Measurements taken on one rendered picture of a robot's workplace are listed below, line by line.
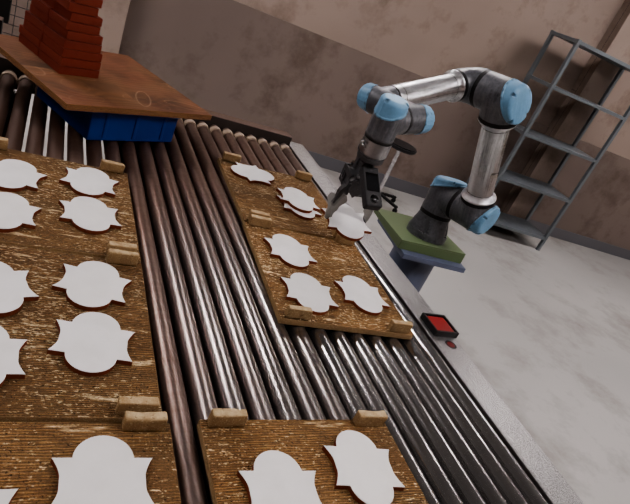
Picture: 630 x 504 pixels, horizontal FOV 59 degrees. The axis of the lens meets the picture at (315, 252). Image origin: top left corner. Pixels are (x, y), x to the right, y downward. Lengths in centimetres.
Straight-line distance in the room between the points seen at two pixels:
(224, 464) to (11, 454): 27
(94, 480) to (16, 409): 15
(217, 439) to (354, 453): 23
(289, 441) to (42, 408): 36
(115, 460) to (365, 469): 38
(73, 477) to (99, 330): 28
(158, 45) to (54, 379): 412
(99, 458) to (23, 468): 9
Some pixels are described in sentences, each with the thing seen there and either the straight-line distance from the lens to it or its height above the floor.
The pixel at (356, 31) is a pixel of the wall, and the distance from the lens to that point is 508.
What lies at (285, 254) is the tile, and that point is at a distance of 140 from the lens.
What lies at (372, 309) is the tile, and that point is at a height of 95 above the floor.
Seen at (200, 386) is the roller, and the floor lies 92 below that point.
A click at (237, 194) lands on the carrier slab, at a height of 94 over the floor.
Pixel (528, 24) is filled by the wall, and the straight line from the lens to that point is 577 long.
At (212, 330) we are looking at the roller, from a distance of 110.
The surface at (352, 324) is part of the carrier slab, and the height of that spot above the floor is 94.
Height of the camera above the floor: 158
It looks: 25 degrees down
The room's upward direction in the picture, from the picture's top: 25 degrees clockwise
